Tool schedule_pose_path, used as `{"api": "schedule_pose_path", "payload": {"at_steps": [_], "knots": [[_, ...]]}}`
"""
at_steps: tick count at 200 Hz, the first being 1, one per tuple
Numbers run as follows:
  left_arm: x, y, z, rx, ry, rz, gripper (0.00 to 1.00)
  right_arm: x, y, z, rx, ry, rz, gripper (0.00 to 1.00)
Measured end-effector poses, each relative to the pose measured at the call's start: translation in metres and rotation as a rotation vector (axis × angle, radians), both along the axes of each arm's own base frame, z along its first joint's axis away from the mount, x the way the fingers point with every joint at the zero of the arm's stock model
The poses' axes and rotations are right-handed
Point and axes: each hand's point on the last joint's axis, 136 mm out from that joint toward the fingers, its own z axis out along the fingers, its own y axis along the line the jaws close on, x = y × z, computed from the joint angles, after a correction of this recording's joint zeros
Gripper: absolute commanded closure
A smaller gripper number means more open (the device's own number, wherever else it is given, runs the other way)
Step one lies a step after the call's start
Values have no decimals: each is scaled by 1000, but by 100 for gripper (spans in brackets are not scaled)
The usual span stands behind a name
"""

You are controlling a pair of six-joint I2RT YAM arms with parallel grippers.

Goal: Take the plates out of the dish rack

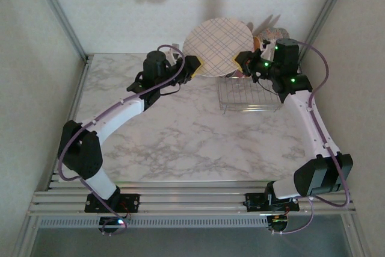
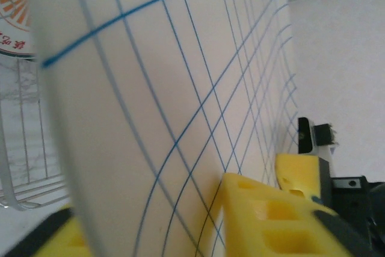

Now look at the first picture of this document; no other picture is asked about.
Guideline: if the large white plaid plate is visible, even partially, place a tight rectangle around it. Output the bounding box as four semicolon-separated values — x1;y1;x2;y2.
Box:
182;16;254;78

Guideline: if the multicolour scribble pattern plate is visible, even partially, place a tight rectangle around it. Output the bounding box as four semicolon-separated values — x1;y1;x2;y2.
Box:
258;26;290;44

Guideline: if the controller board with LED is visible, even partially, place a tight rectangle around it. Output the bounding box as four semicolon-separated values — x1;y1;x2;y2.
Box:
267;214;288;232
99;217;127;234

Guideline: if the purple cable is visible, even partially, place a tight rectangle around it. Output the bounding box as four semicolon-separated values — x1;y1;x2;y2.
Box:
272;42;353;235
57;45;186;237

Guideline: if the wire dish rack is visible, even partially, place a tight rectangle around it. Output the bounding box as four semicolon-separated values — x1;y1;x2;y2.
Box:
215;72;285;116

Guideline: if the thin black camera cable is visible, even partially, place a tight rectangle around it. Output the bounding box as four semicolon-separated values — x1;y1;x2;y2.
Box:
254;78;281;96
141;82;182;97

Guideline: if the aluminium frame post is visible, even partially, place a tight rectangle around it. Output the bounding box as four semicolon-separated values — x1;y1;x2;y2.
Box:
29;0;90;62
297;0;356;62

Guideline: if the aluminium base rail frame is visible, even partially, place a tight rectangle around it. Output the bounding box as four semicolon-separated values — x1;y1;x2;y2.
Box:
28;180;357;217

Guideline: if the grey slotted cable duct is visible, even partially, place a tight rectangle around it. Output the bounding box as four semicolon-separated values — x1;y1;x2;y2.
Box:
38;216;268;228

